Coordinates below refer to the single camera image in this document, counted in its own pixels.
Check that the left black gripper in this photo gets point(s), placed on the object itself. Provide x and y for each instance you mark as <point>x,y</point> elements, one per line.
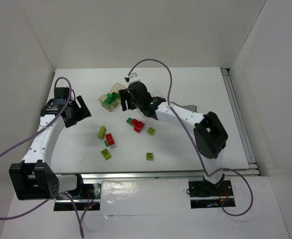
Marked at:
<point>74,113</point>

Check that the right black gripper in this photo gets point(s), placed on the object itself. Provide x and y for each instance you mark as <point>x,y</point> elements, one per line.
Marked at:
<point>127,98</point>

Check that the dark green lego square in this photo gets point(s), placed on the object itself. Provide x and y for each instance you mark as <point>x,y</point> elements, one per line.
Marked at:
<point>115,95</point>

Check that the orange transparent container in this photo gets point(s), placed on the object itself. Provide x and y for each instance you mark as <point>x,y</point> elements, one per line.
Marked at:
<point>115,88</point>

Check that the dark green lego top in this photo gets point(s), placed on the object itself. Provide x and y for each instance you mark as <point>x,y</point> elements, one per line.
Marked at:
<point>108,101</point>

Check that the grey transparent container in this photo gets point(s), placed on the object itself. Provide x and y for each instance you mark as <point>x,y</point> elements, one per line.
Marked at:
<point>192,108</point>

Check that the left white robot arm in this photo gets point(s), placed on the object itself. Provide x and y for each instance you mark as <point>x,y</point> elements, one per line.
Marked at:
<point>33,178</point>

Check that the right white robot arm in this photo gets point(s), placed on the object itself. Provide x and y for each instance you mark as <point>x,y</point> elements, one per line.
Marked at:
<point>205,130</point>

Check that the dark green lego attached red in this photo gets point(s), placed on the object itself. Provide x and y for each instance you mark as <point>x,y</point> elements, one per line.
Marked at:
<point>129,120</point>

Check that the red lego pair centre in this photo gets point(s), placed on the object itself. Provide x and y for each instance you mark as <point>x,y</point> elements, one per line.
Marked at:
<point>138,125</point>

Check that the lime lego long left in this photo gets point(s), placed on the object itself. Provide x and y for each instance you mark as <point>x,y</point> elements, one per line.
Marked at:
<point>102,132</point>

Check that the lime lego lower left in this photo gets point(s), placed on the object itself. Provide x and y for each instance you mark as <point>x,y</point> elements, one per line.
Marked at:
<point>106,154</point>

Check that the lime lego lower centre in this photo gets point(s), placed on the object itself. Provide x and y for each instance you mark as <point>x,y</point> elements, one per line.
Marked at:
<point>149,156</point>

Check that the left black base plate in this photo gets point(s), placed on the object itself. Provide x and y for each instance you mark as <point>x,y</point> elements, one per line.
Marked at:
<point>85,198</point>

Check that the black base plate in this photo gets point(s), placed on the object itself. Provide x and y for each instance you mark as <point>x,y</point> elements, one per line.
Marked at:
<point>85,198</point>
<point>200,197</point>

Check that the aluminium rail front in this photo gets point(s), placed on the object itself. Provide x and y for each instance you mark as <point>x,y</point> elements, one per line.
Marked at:
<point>163,174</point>

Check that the aluminium rail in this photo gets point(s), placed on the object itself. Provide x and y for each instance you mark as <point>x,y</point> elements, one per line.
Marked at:
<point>238,116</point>
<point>163,174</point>

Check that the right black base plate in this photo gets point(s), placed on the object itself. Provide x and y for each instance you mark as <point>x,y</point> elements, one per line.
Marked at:
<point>200,197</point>

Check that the aluminium rail right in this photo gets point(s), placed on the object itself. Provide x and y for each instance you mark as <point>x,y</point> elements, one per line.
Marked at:
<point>238,116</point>

